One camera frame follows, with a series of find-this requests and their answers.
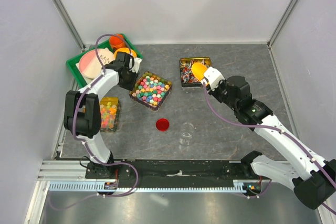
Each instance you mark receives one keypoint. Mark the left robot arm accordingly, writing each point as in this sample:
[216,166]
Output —
[82,115]

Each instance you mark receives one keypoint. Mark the tin of bright star candies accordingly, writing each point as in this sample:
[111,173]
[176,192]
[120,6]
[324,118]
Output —
[110,108]

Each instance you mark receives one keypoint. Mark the red round lid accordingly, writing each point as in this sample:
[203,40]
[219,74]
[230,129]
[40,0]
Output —
[162,124]

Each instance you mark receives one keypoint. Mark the tin of pastel star candies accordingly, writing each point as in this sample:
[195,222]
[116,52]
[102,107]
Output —
[151,90]

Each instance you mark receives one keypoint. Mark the pink white plate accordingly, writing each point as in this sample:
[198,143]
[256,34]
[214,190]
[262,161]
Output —
[89,65]

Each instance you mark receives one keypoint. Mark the yellow plastic scoop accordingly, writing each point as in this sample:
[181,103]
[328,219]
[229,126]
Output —
[198,70]

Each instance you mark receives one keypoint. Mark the grey cable duct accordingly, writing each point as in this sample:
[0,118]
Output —
[105,187]

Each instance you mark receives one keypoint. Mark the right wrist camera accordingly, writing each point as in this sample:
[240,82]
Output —
[212,77]

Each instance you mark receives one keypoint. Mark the green plastic tray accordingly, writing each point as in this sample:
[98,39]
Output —
[73,63]

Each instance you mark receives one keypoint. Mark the tin of lollipops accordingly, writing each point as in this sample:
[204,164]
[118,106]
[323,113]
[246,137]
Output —
[188,80]

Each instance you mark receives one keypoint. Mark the orange plastic bowl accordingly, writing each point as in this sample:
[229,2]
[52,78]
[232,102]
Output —
[126,50]

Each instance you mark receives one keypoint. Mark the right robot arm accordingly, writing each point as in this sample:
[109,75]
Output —
[309,175]

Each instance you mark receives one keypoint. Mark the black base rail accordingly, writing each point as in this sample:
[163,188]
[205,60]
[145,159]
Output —
[169,174]

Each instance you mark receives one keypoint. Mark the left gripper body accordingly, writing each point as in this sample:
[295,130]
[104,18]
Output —
[129,82]

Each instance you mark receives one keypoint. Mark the clear glass jar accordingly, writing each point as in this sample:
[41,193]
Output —
[186,134]

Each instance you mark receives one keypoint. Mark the orange plastic cup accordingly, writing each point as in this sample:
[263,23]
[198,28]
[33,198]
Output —
[117,41]

